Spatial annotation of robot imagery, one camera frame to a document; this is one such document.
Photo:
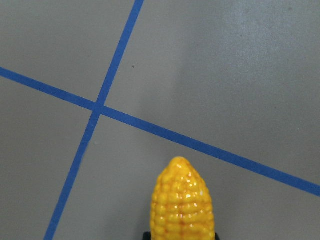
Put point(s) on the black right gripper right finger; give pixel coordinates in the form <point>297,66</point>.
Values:
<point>216,236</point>

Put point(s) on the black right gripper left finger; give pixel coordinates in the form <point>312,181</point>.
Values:
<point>147,236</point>

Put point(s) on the yellow corn cob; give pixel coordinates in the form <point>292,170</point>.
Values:
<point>181,205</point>

